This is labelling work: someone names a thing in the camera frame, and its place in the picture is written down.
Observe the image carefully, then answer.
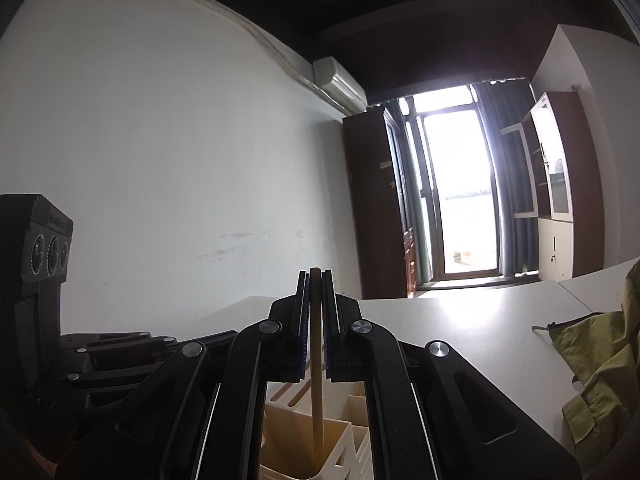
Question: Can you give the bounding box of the white slotted utensil holder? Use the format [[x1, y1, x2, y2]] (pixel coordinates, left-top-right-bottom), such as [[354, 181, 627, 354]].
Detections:
[[257, 380, 376, 480]]

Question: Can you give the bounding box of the glass balcony door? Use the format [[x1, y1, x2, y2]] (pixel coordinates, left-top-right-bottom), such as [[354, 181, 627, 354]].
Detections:
[[405, 85, 501, 282]]

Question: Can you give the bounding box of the brown glass-door cabinet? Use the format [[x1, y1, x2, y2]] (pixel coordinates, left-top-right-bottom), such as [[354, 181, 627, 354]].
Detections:
[[500, 91, 607, 283]]

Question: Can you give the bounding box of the grey curtain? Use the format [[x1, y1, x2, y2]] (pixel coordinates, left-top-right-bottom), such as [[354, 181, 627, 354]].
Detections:
[[472, 79, 541, 279], [386, 100, 437, 286]]

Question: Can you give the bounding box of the olive green jacket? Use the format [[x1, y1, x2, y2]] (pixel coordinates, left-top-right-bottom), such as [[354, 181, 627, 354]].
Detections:
[[532, 257, 640, 462]]

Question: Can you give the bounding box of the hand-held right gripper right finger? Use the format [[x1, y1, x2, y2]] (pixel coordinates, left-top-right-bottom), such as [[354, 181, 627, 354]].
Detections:
[[320, 269, 583, 480]]

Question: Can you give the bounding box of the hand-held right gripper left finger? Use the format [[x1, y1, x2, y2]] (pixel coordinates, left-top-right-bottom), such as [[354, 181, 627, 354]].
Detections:
[[55, 270, 311, 480]]

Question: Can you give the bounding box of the brown wooden cabinet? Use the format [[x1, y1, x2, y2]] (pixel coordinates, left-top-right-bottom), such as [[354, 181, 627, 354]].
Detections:
[[342, 105, 419, 301]]

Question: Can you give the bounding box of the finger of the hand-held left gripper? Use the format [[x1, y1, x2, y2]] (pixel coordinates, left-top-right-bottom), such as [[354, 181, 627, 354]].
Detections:
[[66, 356, 172, 407], [60, 330, 239, 360]]

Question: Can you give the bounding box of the light wooden chopstick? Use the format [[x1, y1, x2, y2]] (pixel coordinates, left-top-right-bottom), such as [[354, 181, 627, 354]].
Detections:
[[291, 360, 314, 405], [309, 267, 326, 479]]

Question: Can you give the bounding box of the white air conditioner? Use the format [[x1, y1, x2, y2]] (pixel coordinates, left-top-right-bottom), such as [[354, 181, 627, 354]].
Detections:
[[312, 56, 367, 114]]

